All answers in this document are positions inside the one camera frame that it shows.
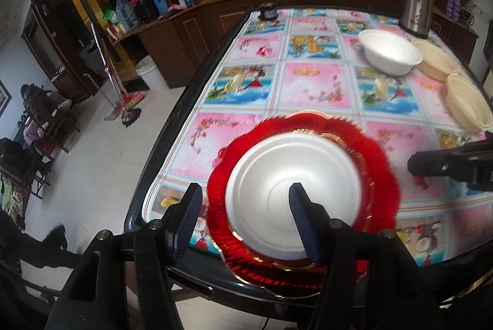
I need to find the white foam bowl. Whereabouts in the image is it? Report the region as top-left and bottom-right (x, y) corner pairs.
(225, 133), (365, 261)
(358, 29), (423, 76)

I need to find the black round brush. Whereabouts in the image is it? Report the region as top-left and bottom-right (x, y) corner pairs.
(120, 108), (142, 127)

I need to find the framed wall painting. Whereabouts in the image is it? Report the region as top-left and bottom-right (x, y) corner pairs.
(0, 79), (12, 115)

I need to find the metal-handled flat mop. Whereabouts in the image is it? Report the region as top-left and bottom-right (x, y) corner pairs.
(90, 23), (124, 122)

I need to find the cream patterned-rim plastic bowl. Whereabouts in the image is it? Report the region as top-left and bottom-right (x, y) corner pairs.
(410, 39), (462, 81)
(446, 73), (493, 133)

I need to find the wooden sideboard cabinet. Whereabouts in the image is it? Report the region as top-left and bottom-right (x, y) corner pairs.
(112, 0), (482, 89)

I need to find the black kettle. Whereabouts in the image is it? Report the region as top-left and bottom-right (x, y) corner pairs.
(133, 0), (158, 22)

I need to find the wooden chair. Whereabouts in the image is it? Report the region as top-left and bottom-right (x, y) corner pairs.
(23, 89), (81, 154)
(0, 145), (53, 200)

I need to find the white plastic bucket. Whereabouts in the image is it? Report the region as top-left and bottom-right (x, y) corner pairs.
(135, 58), (159, 88)

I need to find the blue-grey water jug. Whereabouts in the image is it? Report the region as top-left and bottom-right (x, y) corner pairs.
(116, 0), (138, 28)

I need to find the small black device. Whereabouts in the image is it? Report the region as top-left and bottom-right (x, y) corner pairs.
(258, 2), (278, 21)

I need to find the black framed dining table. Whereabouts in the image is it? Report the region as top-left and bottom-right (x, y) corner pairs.
(123, 8), (493, 321)

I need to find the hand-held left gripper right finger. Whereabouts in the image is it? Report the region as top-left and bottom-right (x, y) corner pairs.
(289, 181), (455, 330)

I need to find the tall wooden wall unit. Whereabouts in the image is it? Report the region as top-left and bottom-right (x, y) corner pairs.
(21, 0), (155, 103)

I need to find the patterned blanket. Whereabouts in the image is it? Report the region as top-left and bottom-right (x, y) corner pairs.
(0, 176), (28, 231)

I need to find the colourful broom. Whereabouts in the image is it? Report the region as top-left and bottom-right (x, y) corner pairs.
(102, 40), (145, 111)

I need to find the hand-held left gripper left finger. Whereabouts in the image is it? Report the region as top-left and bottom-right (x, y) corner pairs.
(44, 184), (203, 330)

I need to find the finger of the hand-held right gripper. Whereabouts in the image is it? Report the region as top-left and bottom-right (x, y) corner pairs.
(464, 166), (493, 193)
(407, 139), (493, 182)

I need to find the large red scalloped plate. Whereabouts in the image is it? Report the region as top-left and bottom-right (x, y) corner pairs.
(207, 110), (402, 296)

